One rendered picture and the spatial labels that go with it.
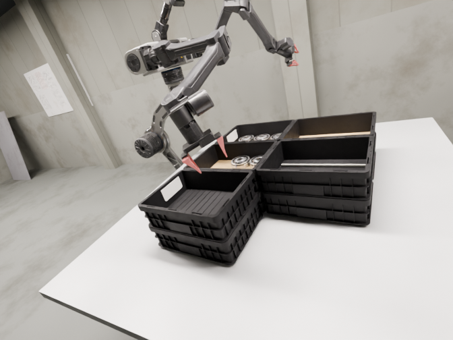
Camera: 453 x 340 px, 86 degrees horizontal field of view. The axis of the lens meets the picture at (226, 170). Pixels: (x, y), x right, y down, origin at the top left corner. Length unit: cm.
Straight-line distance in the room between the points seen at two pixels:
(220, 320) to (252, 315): 10
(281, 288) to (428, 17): 254
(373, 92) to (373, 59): 31
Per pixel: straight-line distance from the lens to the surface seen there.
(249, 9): 157
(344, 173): 88
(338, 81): 290
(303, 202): 100
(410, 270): 91
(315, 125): 146
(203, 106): 71
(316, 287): 84
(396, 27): 286
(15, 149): 724
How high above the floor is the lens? 137
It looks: 25 degrees down
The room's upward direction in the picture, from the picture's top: 17 degrees counter-clockwise
